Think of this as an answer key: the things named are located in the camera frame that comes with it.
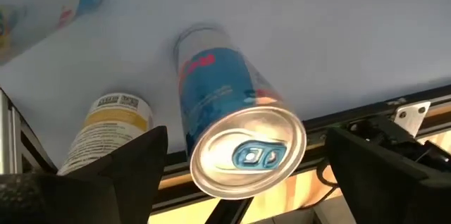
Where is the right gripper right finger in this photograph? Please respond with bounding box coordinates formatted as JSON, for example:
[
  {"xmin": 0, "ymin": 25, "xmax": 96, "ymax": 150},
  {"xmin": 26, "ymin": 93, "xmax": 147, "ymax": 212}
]
[{"xmin": 324, "ymin": 127, "xmax": 451, "ymax": 224}]

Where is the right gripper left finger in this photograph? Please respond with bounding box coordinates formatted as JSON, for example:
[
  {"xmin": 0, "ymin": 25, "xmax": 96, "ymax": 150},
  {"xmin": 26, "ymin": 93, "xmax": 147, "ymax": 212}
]
[{"xmin": 0, "ymin": 125, "xmax": 169, "ymax": 224}]

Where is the blue silver Red Bull can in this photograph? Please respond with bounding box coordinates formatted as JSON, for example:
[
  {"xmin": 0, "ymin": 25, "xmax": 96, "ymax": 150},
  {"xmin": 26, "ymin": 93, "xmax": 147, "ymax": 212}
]
[
  {"xmin": 173, "ymin": 23, "xmax": 307, "ymax": 201},
  {"xmin": 0, "ymin": 0, "xmax": 109, "ymax": 66}
]

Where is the white Celsius can yellow band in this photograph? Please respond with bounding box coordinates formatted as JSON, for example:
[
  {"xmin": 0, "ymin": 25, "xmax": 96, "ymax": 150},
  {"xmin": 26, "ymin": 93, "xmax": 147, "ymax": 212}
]
[{"xmin": 56, "ymin": 92, "xmax": 155, "ymax": 178}]

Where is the blue table mat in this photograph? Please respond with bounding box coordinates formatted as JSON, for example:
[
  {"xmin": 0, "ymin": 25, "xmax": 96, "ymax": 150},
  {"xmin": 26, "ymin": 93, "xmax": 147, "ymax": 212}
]
[{"xmin": 0, "ymin": 0, "xmax": 451, "ymax": 168}]

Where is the black cable loop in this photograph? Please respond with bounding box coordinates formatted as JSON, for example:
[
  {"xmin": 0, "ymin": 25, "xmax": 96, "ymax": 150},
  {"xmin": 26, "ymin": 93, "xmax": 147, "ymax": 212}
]
[{"xmin": 315, "ymin": 156, "xmax": 345, "ymax": 200}]

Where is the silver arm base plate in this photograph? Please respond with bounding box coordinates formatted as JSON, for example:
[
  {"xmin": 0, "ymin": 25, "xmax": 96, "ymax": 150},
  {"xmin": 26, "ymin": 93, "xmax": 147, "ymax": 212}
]
[{"xmin": 393, "ymin": 100, "xmax": 432, "ymax": 137}]

